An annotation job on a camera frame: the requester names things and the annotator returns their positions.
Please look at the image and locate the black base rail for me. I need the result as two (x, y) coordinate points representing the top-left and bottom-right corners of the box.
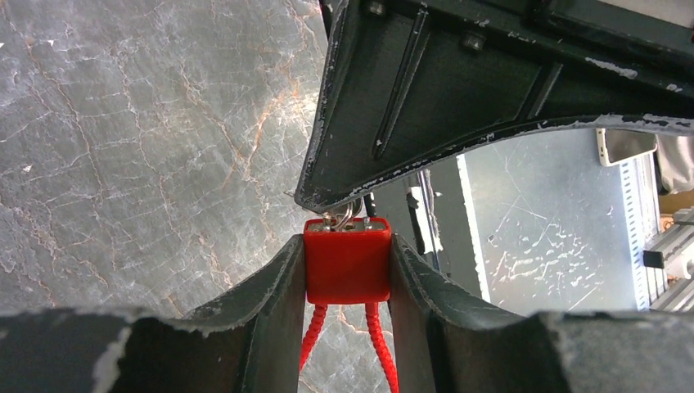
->
(373, 156), (491, 302)

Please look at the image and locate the red key with cord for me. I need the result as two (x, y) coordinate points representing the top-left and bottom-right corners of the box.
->
(300, 217), (399, 392)

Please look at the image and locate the black key with cord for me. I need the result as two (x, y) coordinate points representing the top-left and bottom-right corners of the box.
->
(304, 193), (385, 233)

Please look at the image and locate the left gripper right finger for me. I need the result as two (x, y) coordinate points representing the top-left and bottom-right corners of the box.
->
(390, 235), (693, 392)

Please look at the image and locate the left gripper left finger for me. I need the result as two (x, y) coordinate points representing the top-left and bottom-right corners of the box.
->
(1, 235), (305, 392)

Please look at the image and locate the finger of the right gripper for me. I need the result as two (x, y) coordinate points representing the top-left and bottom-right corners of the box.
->
(295, 0), (693, 213)

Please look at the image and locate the light blue toothed strip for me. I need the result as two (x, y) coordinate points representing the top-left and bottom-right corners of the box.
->
(619, 155), (664, 311)

